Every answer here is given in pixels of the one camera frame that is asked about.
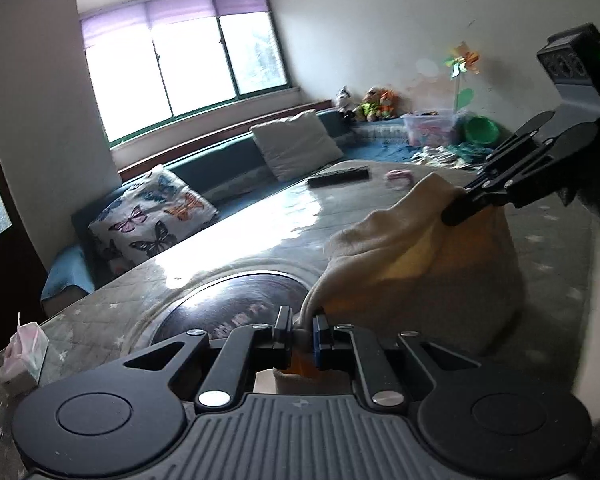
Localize tissue box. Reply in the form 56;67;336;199
0;312;51;391

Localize plain grey pillow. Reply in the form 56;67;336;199
250;109;345;183

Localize pink hair scrunchie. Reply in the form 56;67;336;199
385;169;413;190

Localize clear plastic storage box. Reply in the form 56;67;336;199
402;110;466;148

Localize purple roller blind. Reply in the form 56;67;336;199
80;0;272;38

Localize green framed window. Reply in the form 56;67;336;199
77;0;301;150

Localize blue sofa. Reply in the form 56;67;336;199
40;107;501;306

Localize round black cooktop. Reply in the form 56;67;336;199
135;267;331;356

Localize beige crumpled cloth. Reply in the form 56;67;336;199
412;145;481;168

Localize green plastic basin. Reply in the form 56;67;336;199
462;116;501;148

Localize cream pants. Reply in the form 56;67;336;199
272;172;526;396

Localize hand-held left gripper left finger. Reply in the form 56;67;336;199
122;305;296;408

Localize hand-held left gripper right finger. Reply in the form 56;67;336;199
314;312;483;407

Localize teal patterned cloth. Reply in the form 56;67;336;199
452;142;496;161

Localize brown plush bear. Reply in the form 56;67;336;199
362;87;386;122

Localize colourful toy pinwheel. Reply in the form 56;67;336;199
447;44;481;111

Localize dark wooden door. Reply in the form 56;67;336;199
0;60;48;356

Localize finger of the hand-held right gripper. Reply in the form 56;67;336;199
440;122;600;227
462;111;561;196

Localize orange plush fox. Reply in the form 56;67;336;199
378;91;399;120

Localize butterfly print pillow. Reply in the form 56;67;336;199
87;165;221;273

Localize black remote control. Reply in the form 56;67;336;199
306;166;371;188

